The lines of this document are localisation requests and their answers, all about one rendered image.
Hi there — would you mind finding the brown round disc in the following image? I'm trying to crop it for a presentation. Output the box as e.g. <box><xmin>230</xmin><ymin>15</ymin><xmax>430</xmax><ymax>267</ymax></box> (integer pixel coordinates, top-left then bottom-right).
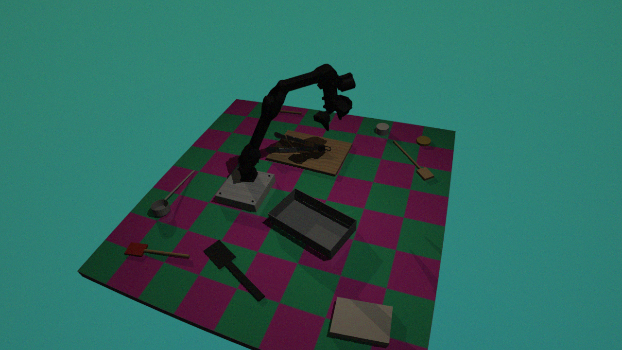
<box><xmin>416</xmin><ymin>136</ymin><xmax>431</xmax><ymax>146</ymax></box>

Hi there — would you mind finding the brown wooden board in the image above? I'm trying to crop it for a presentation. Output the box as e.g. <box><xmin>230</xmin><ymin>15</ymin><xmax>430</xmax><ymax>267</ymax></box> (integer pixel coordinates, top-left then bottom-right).
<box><xmin>266</xmin><ymin>130</ymin><xmax>353</xmax><ymax>176</ymax></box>

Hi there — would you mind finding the grey cylinder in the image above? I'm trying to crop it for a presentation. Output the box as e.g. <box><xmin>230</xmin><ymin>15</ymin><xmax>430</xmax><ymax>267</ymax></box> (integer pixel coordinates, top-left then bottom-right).
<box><xmin>376</xmin><ymin>123</ymin><xmax>389</xmax><ymax>136</ymax></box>

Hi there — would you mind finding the tan flat rectangular slab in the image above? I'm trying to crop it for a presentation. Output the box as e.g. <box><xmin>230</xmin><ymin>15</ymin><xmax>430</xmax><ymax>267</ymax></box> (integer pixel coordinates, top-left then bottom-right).
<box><xmin>330</xmin><ymin>297</ymin><xmax>393</xmax><ymax>346</ymax></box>

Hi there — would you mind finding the dark grey saucepan with long handle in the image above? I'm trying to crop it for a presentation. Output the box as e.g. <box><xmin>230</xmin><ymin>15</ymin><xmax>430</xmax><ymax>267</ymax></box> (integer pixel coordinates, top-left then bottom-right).
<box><xmin>151</xmin><ymin>170</ymin><xmax>195</xmax><ymax>217</ymax></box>

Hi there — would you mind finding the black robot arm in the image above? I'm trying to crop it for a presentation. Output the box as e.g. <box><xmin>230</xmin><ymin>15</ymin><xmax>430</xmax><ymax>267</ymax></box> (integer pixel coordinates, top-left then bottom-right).
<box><xmin>238</xmin><ymin>64</ymin><xmax>356</xmax><ymax>182</ymax></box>

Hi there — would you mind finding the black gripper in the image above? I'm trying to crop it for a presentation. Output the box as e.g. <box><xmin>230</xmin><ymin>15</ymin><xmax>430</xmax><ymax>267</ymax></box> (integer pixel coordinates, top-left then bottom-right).
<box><xmin>313</xmin><ymin>95</ymin><xmax>349</xmax><ymax>131</ymax></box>

